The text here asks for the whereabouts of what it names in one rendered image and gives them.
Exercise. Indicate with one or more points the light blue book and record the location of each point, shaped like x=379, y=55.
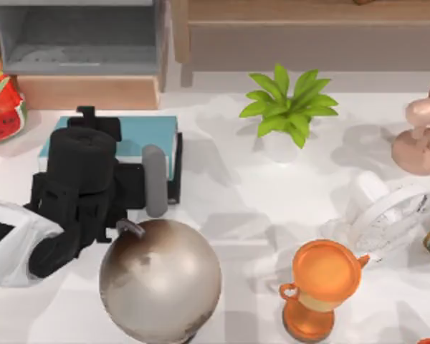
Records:
x=147, y=132

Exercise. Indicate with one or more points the pale wooden drawer front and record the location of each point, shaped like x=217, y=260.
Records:
x=89, y=92

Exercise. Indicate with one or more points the grey globe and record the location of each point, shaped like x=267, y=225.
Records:
x=161, y=283

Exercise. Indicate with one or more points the red watermelon print bag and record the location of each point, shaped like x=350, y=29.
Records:
x=1, y=111

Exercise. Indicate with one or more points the grey pierced drawer inside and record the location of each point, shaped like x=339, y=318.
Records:
x=79, y=39

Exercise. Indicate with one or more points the green plant in white pot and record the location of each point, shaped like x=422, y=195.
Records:
x=288, y=107

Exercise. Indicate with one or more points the orange trophy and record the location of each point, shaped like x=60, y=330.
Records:
x=324, y=276

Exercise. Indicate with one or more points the wooden open shelf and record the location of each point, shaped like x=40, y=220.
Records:
x=308, y=39

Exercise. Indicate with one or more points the white table fan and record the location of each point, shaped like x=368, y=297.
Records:
x=390, y=218

